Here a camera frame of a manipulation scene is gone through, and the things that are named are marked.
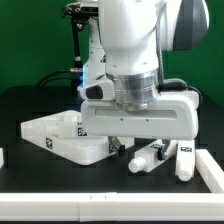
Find white desk tabletop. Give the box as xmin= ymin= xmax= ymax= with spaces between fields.
xmin=20 ymin=110 xmax=135 ymax=166

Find white block at left edge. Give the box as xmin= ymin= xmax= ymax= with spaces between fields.
xmin=0 ymin=148 xmax=4 ymax=169

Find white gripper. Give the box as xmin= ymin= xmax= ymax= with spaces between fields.
xmin=81 ymin=91 xmax=199 ymax=159

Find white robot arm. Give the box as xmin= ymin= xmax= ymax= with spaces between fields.
xmin=79 ymin=0 xmax=209 ymax=140

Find white L-shaped obstacle fence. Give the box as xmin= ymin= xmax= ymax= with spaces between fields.
xmin=0 ymin=149 xmax=224 ymax=222

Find black cables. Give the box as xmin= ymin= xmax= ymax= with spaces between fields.
xmin=35 ymin=69 xmax=83 ymax=88

